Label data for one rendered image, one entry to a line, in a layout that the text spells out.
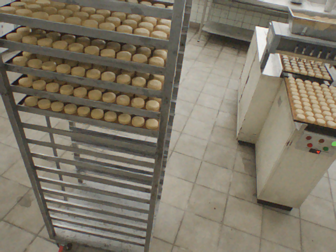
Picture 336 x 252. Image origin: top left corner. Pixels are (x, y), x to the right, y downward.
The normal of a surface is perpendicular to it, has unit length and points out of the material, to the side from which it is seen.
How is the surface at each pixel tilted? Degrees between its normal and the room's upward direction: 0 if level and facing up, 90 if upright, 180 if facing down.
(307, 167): 90
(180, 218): 0
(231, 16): 90
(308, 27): 115
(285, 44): 90
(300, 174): 90
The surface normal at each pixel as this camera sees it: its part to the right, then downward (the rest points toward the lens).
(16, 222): 0.11, -0.76
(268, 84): -0.22, 0.61
